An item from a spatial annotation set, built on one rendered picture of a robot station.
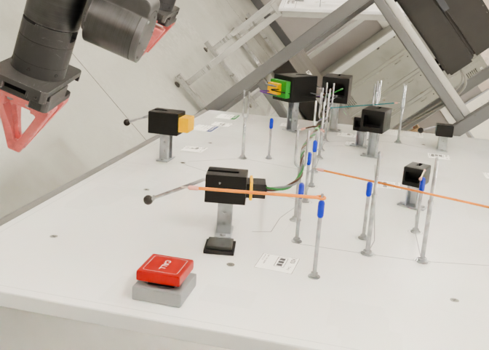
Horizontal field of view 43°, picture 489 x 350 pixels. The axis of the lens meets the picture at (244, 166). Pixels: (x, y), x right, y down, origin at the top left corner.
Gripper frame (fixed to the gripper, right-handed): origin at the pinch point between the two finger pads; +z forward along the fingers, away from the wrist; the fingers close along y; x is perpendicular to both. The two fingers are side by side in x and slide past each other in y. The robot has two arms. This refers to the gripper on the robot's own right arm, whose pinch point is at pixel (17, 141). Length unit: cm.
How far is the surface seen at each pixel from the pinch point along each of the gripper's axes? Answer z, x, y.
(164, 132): 13, -10, 49
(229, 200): 2.8, -25.2, 13.2
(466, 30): -23, -71, 116
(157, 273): 4.2, -20.4, -7.0
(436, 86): -7, -69, 107
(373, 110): -4, -48, 66
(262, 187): -0.3, -28.6, 14.4
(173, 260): 4.3, -21.4, -3.3
